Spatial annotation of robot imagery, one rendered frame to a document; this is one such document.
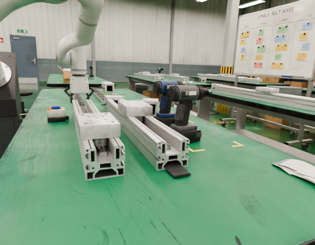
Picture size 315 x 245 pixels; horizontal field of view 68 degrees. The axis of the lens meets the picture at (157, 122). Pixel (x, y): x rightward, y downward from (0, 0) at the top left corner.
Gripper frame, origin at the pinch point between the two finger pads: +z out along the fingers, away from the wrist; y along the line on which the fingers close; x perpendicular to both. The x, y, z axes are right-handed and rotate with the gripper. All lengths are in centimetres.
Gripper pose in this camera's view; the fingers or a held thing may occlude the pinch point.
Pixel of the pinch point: (79, 102)
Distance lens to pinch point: 142.3
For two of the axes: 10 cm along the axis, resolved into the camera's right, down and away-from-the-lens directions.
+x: 3.7, 2.4, -9.0
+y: -9.3, 0.5, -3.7
